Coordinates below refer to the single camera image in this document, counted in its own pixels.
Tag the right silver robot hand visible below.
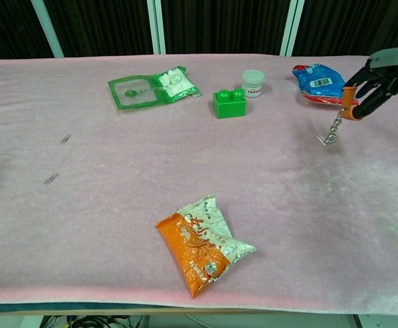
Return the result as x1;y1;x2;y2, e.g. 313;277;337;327
341;46;398;122

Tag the small metal keychain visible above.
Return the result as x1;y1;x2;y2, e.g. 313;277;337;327
317;105;353;148

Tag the blue snack packet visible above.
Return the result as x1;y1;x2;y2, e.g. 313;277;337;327
291;62;360;107

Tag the small white plastic jar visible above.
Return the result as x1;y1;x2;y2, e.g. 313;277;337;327
241;69;267;99

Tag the green toy building brick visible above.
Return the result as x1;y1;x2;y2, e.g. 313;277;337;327
212;87;248;120

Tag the green cotton pad bag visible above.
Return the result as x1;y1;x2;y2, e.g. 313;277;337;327
107;65;202;111

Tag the orange snack packet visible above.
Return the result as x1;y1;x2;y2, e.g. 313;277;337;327
155;194;257;299

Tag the pink table cloth mat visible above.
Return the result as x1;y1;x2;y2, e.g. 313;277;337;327
0;53;398;317

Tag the white partition frame post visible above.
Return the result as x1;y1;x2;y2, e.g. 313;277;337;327
146;0;167;55
31;0;65;58
279;0;305;57

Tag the black floor cable tangle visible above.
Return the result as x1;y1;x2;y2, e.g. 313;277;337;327
41;314;145;328

